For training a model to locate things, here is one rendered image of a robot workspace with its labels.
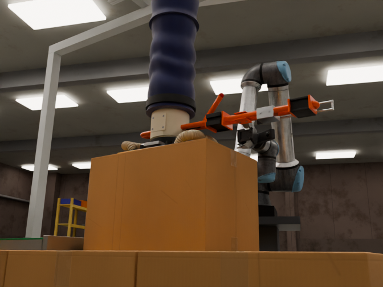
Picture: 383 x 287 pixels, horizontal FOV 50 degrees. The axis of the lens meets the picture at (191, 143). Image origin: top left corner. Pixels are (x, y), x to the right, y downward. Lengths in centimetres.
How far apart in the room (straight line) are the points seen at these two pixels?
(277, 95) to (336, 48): 471
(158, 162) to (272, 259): 97
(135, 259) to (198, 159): 72
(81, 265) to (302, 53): 624
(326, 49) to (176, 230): 572
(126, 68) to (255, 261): 692
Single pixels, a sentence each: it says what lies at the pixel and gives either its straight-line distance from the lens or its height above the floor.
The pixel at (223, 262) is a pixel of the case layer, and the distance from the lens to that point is 67.
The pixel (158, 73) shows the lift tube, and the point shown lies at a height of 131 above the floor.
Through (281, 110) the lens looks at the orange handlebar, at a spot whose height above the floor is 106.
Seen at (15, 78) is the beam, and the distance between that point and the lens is 861.
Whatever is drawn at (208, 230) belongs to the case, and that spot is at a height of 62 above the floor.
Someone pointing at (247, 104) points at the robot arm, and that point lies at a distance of 218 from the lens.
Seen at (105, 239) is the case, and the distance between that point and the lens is 168.
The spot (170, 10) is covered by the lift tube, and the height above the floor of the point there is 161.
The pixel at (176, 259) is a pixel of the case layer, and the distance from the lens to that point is 72.
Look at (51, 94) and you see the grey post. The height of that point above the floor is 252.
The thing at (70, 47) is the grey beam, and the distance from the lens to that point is 555.
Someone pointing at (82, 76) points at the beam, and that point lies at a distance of 780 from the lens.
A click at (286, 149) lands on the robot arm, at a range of 231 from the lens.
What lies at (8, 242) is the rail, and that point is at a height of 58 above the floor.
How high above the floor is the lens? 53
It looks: 16 degrees up
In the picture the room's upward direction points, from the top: 1 degrees clockwise
